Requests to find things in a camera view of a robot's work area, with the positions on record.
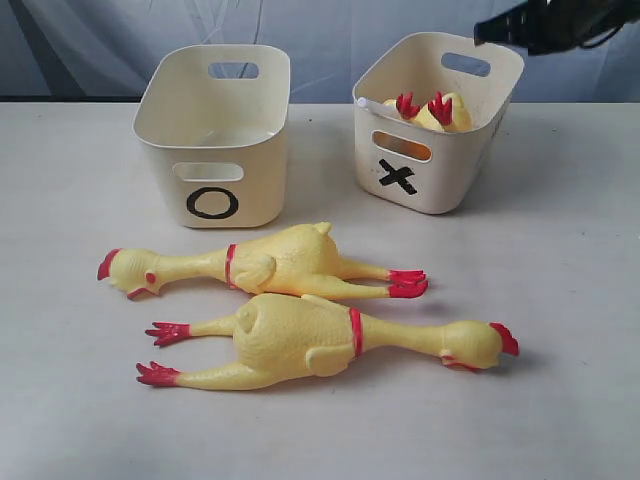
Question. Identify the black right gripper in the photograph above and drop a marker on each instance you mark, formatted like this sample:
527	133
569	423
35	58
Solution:
549	27

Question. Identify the yellow rubber chicken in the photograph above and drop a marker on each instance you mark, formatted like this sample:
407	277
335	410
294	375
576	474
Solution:
301	259
280	338
443	113

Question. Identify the cream bin marked X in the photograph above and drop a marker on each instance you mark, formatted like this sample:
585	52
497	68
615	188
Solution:
424	63

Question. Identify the yellow rubber chicken front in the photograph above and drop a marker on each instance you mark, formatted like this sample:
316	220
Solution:
280	338

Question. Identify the cream bin marked O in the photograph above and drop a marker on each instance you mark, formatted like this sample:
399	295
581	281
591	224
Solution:
212	125

